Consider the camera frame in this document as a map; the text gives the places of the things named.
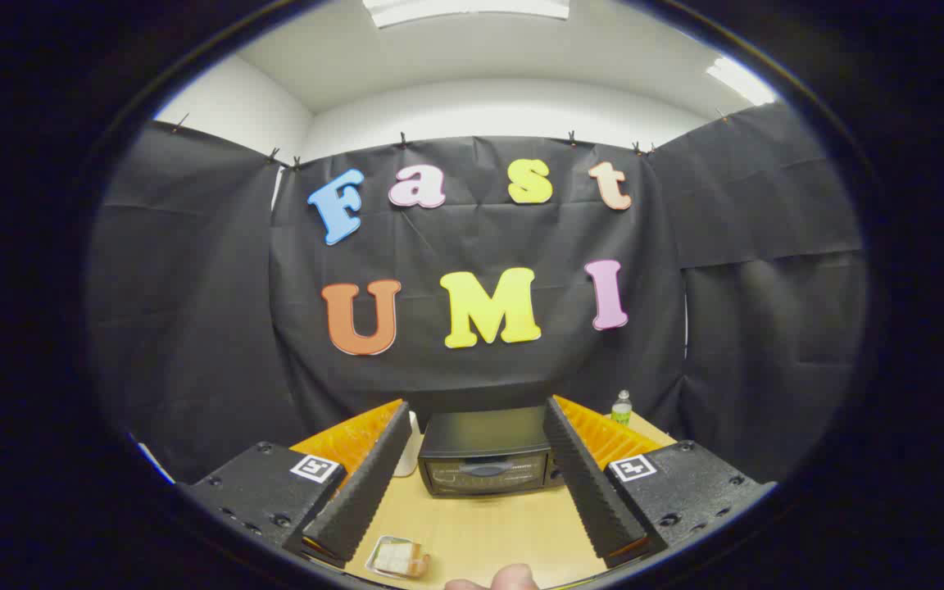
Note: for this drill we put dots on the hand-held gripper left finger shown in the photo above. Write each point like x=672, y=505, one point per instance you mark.
x=365, y=492

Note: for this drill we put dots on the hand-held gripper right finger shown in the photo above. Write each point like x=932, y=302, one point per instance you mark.
x=591, y=492

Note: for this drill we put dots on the toast sandwich with lettuce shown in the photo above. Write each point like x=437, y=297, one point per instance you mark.
x=397, y=559

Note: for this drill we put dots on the black toaster oven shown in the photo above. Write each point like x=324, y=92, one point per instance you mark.
x=480, y=434

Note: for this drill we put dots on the white pop-up toaster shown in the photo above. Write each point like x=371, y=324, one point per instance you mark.
x=408, y=459

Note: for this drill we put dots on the small white plastic tray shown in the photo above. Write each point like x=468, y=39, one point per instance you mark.
x=372, y=565

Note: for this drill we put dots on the green drink bottle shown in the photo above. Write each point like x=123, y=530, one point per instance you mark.
x=621, y=412

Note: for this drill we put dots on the small ceiling light panel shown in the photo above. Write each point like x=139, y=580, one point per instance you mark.
x=738, y=80

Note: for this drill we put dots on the long ceiling light panel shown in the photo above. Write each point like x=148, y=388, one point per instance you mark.
x=464, y=8

